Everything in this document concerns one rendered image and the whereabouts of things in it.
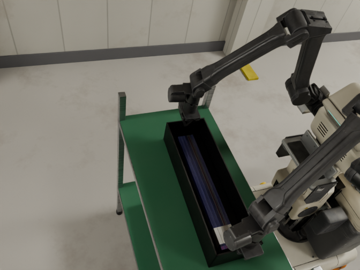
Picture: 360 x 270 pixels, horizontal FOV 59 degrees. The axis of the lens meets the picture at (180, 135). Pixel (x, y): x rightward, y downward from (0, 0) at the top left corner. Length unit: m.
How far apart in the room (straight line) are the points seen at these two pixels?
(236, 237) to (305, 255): 1.27
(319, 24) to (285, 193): 0.53
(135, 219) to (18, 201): 0.88
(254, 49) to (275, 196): 0.48
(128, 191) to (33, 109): 1.29
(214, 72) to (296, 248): 1.33
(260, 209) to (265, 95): 2.52
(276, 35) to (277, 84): 2.47
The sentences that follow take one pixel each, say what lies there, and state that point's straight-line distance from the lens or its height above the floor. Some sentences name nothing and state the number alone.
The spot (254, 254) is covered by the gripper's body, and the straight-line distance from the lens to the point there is 1.05.
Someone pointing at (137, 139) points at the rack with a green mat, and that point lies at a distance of 1.41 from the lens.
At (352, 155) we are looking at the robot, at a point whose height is 1.20.
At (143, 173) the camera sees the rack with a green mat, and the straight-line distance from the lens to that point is 1.31.
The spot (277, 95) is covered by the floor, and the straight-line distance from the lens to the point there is 3.41.
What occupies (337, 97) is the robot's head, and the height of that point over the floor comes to 1.34.
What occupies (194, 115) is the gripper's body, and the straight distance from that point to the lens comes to 1.30.
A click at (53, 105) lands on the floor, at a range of 2.91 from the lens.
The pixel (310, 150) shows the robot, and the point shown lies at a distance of 1.49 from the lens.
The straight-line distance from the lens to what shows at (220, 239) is 1.18.
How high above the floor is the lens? 2.05
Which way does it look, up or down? 49 degrees down
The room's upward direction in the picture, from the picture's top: 14 degrees clockwise
